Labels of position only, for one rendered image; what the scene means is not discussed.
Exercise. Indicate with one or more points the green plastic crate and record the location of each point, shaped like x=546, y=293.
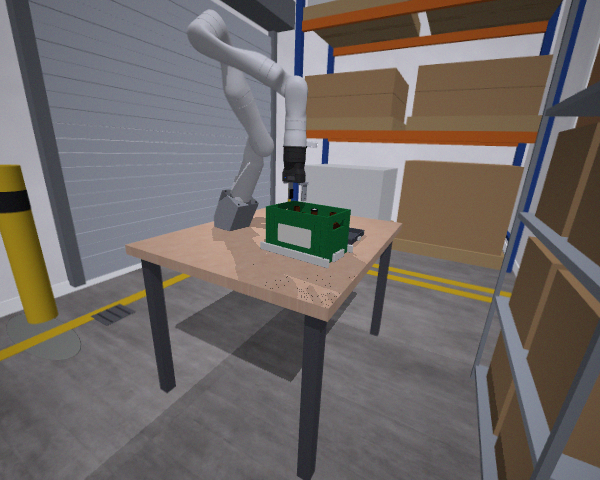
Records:
x=308, y=233

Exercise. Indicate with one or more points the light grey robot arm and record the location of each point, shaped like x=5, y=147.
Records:
x=204, y=34

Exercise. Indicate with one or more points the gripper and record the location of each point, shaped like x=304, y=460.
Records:
x=294, y=158

